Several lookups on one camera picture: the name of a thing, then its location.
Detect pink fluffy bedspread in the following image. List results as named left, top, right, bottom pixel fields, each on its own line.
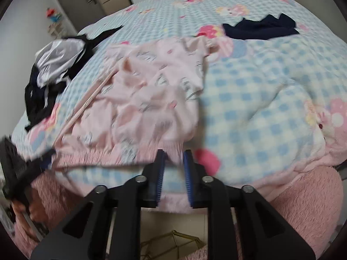
left=11, top=152, right=343, bottom=260

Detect black and white clothes pile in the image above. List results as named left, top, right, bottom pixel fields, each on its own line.
left=24, top=25, right=124, bottom=132

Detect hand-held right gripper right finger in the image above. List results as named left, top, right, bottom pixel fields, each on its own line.
left=182, top=149, right=316, bottom=260

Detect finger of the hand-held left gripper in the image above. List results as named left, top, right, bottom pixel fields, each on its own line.
left=24, top=149, right=57, bottom=183

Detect small light shelf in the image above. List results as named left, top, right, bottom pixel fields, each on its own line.
left=48, top=22, right=65, bottom=37

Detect colourful toy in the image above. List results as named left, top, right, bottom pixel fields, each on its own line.
left=46, top=8, right=63, bottom=23

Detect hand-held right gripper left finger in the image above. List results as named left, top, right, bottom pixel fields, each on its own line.
left=30, top=149, right=167, bottom=260

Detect person's left hand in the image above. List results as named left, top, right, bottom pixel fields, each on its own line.
left=12, top=202, right=40, bottom=225

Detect white satin garment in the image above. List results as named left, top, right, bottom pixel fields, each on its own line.
left=35, top=38, right=84, bottom=87

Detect grey door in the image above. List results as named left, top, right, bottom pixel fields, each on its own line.
left=52, top=0, right=106, bottom=33

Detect navy garment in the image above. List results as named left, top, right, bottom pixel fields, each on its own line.
left=222, top=13, right=300, bottom=41

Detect pink printed pajama pants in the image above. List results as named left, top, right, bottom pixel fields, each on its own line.
left=53, top=36, right=217, bottom=168

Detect blue checked cartoon blanket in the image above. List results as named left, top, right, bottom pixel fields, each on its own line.
left=12, top=0, right=347, bottom=195

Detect gold wire basket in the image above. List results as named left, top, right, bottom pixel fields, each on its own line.
left=141, top=230, right=202, bottom=260

